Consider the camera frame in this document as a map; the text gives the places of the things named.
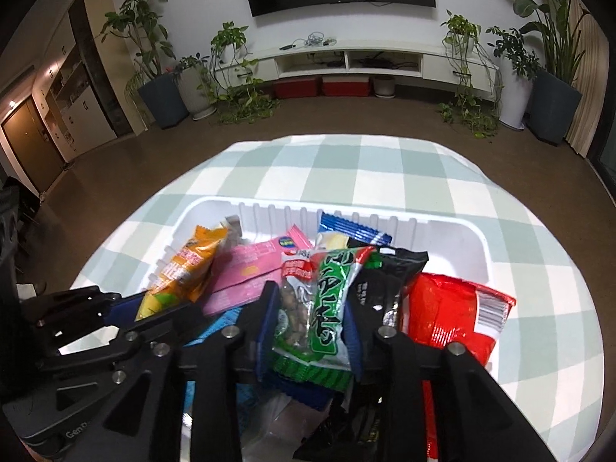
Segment dark grey plant pot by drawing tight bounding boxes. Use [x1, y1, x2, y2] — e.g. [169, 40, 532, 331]
[527, 68, 584, 146]

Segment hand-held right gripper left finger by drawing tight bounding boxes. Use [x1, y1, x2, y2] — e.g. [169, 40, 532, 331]
[67, 281, 283, 462]

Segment round white plant pot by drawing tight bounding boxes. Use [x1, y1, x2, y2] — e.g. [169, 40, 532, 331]
[177, 65, 218, 120]

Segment built-in wall cupboard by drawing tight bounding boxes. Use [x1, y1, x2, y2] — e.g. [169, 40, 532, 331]
[43, 0, 134, 163]

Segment large broad-leaf plant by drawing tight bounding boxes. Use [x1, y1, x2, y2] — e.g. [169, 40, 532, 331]
[484, 0, 594, 87]

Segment wooden slat panel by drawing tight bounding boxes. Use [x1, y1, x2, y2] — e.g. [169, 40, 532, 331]
[565, 0, 608, 157]

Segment orange green snack packet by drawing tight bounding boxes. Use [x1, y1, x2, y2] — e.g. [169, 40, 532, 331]
[136, 225, 230, 321]

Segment pink snack packet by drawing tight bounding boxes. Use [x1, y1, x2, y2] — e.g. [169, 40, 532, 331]
[202, 225, 313, 318]

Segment green peanut packet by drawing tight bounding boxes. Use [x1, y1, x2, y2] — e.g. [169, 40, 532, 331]
[272, 245, 377, 392]

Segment dark green bushy plant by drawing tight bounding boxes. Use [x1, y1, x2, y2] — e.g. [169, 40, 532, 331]
[487, 26, 541, 80]

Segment bushy trailing vine plant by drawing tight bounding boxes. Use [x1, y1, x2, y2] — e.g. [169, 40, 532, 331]
[210, 22, 281, 124]

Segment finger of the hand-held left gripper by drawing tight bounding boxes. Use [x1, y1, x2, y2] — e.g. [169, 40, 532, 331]
[19, 285, 123, 358]
[40, 296, 206, 387]

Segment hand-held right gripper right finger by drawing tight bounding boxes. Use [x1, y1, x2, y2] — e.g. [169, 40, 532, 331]
[343, 304, 547, 462]

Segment dark glass sliding door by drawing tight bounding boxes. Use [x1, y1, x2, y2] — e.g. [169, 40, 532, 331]
[589, 120, 616, 188]

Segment dark blue plant pot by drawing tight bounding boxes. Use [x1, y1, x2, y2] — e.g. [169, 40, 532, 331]
[138, 73, 189, 129]

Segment thin trailing vine plant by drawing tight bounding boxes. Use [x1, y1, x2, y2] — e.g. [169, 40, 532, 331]
[439, 10, 502, 136]

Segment blue yellow snack packet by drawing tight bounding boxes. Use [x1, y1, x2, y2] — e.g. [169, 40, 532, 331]
[315, 212, 392, 251]

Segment white TV cabinet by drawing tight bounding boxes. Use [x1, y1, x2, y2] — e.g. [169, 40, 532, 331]
[214, 44, 500, 93]

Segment clear pinkish snack packet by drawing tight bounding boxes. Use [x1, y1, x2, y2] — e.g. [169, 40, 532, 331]
[241, 390, 338, 462]

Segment brown door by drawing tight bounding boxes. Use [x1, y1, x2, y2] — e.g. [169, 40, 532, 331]
[0, 96, 64, 196]

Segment red storage box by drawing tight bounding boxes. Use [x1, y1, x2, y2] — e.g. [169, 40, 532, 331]
[321, 75, 372, 98]
[273, 77, 321, 100]

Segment light blue snack packet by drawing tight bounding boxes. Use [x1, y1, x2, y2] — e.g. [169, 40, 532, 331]
[184, 308, 263, 444]

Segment white plastic tray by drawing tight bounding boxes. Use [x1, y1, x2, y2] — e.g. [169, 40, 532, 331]
[144, 196, 494, 462]

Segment small leafy plant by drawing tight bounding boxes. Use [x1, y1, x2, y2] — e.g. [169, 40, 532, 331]
[174, 53, 213, 78]

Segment green white checked tablecloth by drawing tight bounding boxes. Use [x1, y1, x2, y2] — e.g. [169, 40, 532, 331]
[70, 134, 604, 460]

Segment tangled cables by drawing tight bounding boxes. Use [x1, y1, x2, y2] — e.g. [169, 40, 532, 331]
[279, 32, 338, 52]

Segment black snack packet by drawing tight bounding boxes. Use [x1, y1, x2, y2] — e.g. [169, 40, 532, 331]
[346, 245, 429, 335]

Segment bright red snack packet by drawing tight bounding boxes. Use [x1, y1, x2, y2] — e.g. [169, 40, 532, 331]
[408, 273, 517, 460]

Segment tall leafy plant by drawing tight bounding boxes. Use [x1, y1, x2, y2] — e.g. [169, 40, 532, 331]
[99, 0, 176, 82]

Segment tall white plant pot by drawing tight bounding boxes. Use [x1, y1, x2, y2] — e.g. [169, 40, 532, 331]
[499, 77, 537, 131]

